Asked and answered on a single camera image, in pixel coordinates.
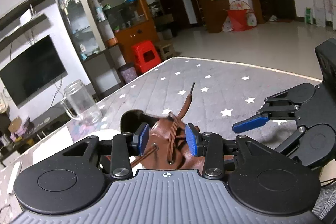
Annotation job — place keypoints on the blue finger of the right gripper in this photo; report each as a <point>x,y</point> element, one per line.
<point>250,123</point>

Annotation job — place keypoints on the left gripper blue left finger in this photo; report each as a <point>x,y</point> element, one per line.
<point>124,146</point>

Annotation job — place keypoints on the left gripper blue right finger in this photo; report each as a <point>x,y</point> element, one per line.
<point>210,146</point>

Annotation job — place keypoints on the brown leather shoe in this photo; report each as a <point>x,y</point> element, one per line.
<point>130,122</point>

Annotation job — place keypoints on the brown shoelace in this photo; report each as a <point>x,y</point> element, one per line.
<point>167,137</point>

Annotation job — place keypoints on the white folded towel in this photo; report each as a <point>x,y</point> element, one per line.
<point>105,134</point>

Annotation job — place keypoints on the white paper sheet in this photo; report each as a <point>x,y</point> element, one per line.
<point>54,144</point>

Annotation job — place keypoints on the clear glass mug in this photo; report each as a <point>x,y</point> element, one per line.
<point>79,104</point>

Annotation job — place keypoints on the purple patterned bin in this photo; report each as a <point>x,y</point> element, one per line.
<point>128,72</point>

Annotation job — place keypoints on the glass display cabinet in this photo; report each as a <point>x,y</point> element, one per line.
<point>94,43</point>

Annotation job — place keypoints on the red plastic stool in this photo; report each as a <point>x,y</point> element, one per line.
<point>145,55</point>

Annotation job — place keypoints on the small wooden stool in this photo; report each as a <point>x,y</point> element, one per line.
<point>166,49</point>

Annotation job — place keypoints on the red play tent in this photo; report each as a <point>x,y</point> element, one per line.
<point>240,17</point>

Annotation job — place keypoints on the white remote control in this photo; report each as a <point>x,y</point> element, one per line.
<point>14,174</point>

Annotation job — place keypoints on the black flat television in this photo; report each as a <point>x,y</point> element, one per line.
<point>31,71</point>

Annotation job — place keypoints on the brown wooden cabinet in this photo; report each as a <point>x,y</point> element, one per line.
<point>118,3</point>

